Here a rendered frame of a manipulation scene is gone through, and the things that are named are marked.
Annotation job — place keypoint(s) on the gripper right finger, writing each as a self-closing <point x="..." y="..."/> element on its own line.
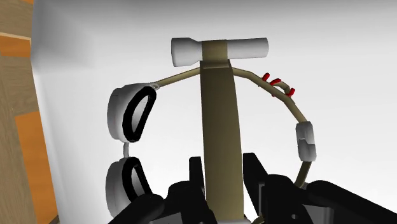
<point x="279" y="195"/>

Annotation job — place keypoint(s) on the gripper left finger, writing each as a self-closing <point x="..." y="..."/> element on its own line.
<point x="183" y="198"/>

